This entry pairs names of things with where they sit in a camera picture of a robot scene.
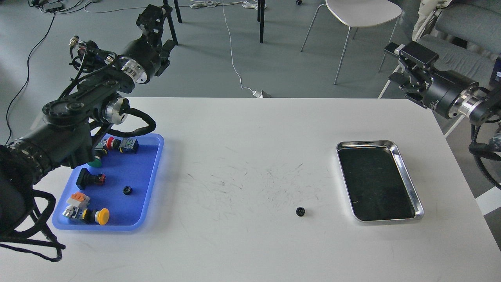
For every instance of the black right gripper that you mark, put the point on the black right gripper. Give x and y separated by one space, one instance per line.
445 86

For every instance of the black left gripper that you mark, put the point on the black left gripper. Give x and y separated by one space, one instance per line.
140 59

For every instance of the small black gear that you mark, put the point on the small black gear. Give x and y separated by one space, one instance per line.
300 211
127 190

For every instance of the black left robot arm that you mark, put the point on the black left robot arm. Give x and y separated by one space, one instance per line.
90 107

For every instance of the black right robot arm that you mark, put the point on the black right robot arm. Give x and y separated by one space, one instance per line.
487 150

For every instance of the silver metal tray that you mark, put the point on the silver metal tray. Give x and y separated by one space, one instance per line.
377 182

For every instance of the blue plastic tray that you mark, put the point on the blue plastic tray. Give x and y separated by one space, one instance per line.
127 212

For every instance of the black table leg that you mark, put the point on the black table leg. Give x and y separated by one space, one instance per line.
168 16
261 18
178 11

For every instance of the grey padded chair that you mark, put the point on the grey padded chair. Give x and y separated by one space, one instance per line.
462 58

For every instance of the white chair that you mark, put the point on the white chair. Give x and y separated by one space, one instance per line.
356 14

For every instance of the red push button switch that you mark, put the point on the red push button switch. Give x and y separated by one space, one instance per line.
125 145

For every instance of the green push button switch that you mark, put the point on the green push button switch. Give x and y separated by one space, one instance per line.
100 151

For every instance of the black selector switch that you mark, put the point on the black selector switch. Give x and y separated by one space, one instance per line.
85 178

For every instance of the orange white switch block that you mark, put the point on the orange white switch block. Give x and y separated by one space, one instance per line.
79 200

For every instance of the yellow push button switch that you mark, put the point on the yellow push button switch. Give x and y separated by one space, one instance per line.
86 215

